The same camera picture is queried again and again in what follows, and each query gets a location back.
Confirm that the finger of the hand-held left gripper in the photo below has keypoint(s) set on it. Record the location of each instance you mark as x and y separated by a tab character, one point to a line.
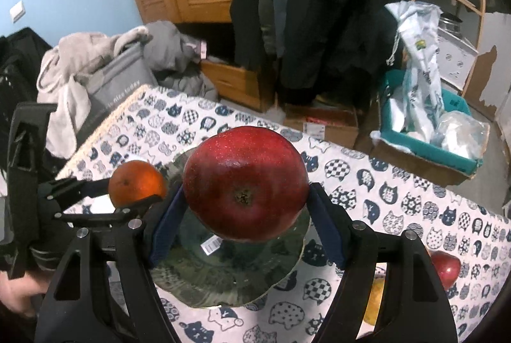
119	216
96	188

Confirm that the small orange tangerine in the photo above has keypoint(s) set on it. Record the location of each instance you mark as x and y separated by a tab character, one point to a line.
135	183

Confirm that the dark red apple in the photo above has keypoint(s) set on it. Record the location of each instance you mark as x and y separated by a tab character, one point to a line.
447	265

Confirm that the cat print tablecloth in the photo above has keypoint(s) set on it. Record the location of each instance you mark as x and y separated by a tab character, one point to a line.
399	207

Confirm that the black bag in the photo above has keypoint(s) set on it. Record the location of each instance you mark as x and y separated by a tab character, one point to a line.
20	64

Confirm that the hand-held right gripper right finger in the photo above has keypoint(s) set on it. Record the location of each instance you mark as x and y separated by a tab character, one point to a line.
325	223

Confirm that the beige crumpled garment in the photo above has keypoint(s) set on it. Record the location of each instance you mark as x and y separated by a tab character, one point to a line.
68	60

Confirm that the steel pot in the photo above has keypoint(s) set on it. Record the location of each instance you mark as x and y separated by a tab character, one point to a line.
451	23

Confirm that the person's left hand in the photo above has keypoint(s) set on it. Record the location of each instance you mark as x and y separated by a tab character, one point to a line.
16	295

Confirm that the white light switch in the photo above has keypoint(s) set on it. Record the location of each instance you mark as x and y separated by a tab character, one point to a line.
16	11

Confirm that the black hanging coat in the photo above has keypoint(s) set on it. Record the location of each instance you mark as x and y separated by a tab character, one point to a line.
339	8

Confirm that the white storage box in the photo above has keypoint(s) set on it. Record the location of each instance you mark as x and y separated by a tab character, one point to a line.
455	56

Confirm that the clear glass plate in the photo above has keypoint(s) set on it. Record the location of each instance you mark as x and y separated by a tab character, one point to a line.
239	271

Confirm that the flat cardboard box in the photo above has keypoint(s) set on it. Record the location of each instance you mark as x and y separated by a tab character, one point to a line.
419	167

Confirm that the teal box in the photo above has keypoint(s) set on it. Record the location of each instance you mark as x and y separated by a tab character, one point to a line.
403	141

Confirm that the bright red apple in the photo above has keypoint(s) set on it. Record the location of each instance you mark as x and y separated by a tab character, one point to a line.
245	183

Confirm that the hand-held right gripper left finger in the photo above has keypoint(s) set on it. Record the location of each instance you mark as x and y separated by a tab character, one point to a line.
167	223

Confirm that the brown cardboard box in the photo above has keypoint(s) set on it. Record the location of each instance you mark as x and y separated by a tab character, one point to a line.
319	127

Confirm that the grey fabric bag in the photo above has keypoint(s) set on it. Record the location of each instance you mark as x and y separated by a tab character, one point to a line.
119	83

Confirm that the clear plastic bag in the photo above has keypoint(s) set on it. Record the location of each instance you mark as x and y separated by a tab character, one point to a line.
463	133

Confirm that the yellow apple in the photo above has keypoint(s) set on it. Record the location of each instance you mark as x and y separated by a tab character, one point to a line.
375	299

